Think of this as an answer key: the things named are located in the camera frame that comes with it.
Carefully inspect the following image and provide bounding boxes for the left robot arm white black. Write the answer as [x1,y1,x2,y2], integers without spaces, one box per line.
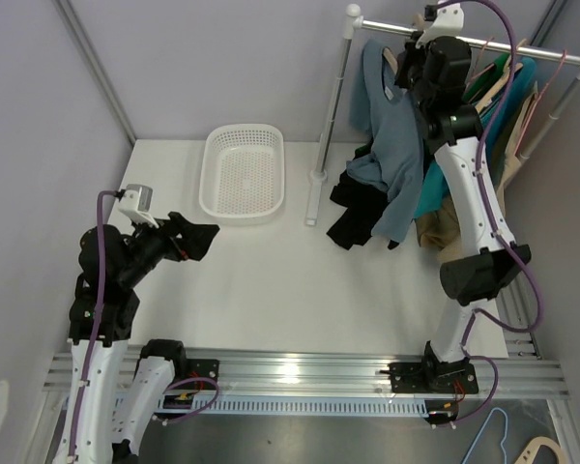
[53,212,220,463]

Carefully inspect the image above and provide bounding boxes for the wooden hanger on floor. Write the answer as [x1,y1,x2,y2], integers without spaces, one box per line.
[515,435,569,464]

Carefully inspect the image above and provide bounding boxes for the teal t shirt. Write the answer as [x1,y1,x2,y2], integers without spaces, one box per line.
[413,57,538,218]

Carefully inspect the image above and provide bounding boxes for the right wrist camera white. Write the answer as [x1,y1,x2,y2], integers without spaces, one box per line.
[416,1,465,48]

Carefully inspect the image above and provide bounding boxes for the pink wire hanger beige shirt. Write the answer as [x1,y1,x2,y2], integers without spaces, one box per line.
[514,48,567,160]

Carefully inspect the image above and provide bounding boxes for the aluminium mounting rail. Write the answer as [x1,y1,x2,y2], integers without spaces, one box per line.
[42,350,571,400]

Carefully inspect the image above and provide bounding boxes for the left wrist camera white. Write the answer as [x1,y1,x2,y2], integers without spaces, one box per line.
[118,184,160,228]

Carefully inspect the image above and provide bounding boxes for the green t shirt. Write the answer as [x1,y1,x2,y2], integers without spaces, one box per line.
[463,54,509,103]

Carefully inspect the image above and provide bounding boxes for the white slotted cable duct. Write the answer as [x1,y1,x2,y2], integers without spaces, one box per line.
[63,391,429,418]

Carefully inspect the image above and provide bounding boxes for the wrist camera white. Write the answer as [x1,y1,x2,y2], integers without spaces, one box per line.
[118,184,160,228]
[416,1,465,48]

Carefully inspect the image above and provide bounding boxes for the metal clothes rack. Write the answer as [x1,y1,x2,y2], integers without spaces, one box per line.
[305,1,580,226]

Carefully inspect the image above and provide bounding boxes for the beige t shirt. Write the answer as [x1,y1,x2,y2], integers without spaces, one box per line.
[416,81,538,263]

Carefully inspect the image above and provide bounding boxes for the blue wire hanger on floor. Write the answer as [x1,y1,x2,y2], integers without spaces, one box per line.
[461,406,511,464]

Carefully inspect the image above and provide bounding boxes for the grey-blue t shirt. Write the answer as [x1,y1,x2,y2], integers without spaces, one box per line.
[347,39,423,244]

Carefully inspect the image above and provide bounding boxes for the black t shirt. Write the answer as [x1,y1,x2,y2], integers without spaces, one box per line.
[327,170,392,250]

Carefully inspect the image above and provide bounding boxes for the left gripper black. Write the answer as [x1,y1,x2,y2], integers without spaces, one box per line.
[118,209,218,286]

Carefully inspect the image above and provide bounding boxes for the beige wooden hanger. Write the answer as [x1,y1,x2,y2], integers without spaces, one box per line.
[382,13,425,74]

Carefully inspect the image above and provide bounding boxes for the white plastic laundry basket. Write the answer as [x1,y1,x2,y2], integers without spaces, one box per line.
[198,124,285,226]

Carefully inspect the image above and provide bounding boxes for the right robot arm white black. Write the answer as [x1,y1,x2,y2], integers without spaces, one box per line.
[387,32,531,394]

